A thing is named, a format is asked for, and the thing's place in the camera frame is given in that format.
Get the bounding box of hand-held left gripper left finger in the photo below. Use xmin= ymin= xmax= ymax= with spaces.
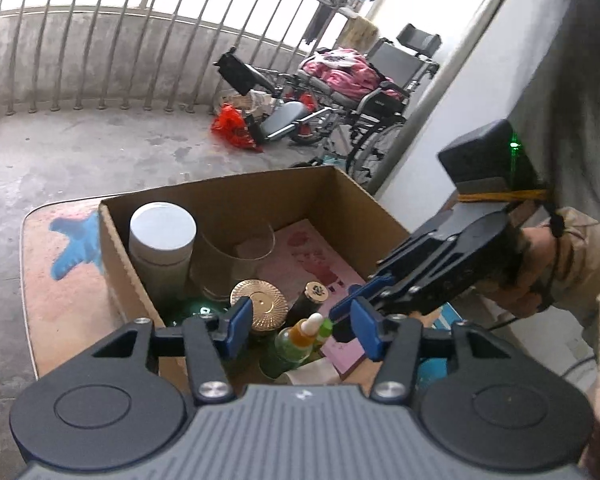
xmin=92 ymin=296 xmax=255 ymax=406

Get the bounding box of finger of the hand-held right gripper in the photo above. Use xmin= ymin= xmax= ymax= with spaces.
xmin=375 ymin=211 xmax=462 ymax=275
xmin=328 ymin=273 xmax=398 ymax=344

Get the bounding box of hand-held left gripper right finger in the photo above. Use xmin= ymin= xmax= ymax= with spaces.
xmin=349 ymin=297 xmax=509 ymax=405

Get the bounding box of gold lid black jar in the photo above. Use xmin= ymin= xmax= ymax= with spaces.
xmin=229 ymin=279 xmax=288 ymax=335

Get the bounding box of yellow green tube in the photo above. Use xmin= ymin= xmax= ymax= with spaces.
xmin=314 ymin=317 xmax=335 ymax=351

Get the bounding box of dark green round jar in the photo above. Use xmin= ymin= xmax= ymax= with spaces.
xmin=167 ymin=297 xmax=231 ymax=328

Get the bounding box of green glass dropper bottle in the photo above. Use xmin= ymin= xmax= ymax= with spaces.
xmin=260 ymin=312 xmax=326 ymax=378

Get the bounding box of clear glass cup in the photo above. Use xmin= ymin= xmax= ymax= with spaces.
xmin=190 ymin=220 xmax=277 ymax=302

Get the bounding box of black tube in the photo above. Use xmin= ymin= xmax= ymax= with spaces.
xmin=286 ymin=281 xmax=329 ymax=328

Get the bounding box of pink book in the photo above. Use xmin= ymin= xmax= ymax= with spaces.
xmin=235 ymin=217 xmax=396 ymax=376

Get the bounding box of white power adapter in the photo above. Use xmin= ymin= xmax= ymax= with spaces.
xmin=280 ymin=355 xmax=342 ymax=386

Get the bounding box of white bottle green label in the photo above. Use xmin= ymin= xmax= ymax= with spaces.
xmin=128 ymin=201 xmax=198 ymax=301

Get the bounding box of brown cardboard box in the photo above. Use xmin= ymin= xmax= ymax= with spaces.
xmin=98 ymin=165 xmax=443 ymax=396

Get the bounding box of person's right hand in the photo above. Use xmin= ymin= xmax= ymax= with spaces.
xmin=474 ymin=225 xmax=562 ymax=319

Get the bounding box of pink clothes pile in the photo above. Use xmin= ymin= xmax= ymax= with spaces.
xmin=300 ymin=49 xmax=403 ymax=106

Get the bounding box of red plastic bag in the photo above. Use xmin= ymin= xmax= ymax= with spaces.
xmin=210 ymin=103 xmax=263 ymax=153

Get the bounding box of person's grey shirt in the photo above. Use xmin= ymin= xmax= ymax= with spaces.
xmin=510 ymin=0 xmax=600 ymax=231

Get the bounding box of yellow hanging towel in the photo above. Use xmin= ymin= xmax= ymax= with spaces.
xmin=340 ymin=16 xmax=378 ymax=50

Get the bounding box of metal balcony railing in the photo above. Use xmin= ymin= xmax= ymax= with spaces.
xmin=0 ymin=0 xmax=346 ymax=113

